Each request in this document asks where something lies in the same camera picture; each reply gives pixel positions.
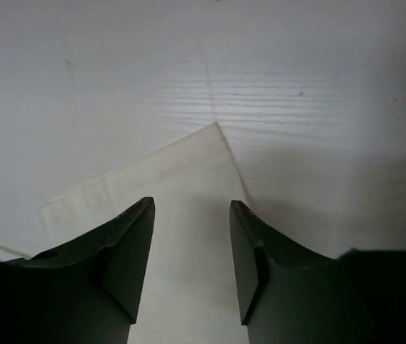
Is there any white t-shirt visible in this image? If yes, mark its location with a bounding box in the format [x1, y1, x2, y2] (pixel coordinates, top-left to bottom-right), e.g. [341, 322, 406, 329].
[0, 124, 247, 343]

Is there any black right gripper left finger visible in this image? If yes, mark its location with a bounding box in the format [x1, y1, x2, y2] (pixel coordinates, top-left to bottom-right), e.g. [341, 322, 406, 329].
[0, 197, 155, 343]

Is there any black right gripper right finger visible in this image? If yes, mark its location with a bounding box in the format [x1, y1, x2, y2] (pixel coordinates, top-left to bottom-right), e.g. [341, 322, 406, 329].
[230, 201, 406, 343]

